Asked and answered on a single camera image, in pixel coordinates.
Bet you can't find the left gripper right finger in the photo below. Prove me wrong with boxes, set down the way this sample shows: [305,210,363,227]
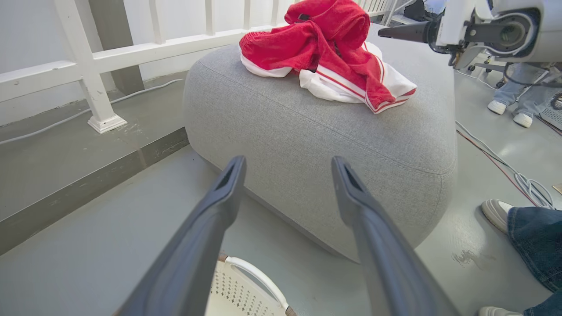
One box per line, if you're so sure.
[331,156,459,316]

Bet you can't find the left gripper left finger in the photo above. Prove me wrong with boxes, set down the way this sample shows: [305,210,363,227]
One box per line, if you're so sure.
[115,155,247,316]

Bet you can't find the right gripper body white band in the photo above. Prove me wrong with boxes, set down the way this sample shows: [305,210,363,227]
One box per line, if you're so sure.
[429,0,493,69]

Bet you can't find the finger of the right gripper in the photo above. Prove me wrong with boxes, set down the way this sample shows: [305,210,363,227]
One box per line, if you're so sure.
[378,21,435,44]

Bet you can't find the plain red garment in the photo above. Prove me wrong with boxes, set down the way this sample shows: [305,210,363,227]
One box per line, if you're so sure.
[239,0,396,110]

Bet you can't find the red white striped garment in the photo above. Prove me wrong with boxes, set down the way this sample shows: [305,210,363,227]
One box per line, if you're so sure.
[240,41,418,115]

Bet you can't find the grey fabric sofa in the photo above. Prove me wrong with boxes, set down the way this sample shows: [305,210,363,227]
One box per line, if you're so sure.
[182,24,458,264]

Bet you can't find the black equipment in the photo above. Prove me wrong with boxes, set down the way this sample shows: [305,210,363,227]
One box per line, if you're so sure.
[403,0,436,22]

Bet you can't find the office chair base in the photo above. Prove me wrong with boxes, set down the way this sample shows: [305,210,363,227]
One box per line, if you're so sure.
[468,61,510,88]

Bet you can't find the white plastic laundry basket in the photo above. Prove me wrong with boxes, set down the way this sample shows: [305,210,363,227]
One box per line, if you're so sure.
[204,254,297,316]

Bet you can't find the light blue jeans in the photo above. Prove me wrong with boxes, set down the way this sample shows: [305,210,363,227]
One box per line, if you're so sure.
[494,61,562,117]

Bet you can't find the grey white sneaker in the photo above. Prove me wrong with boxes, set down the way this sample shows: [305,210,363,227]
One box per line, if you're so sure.
[479,306,523,316]
[481,199,514,234]

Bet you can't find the grey ribbed panel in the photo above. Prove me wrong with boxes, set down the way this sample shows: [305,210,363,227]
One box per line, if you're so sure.
[539,105,562,130]

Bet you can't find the dark blue jeans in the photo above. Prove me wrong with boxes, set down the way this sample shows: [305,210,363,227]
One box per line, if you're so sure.
[507,206,562,316]

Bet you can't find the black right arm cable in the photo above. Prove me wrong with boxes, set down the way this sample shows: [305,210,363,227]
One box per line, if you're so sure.
[502,61,562,110]

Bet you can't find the red floor cable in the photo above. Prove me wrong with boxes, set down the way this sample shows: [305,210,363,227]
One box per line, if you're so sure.
[457,129,538,207]

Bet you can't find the grey floor cable bundle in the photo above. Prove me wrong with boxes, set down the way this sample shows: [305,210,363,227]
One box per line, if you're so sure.
[454,121,556,209]

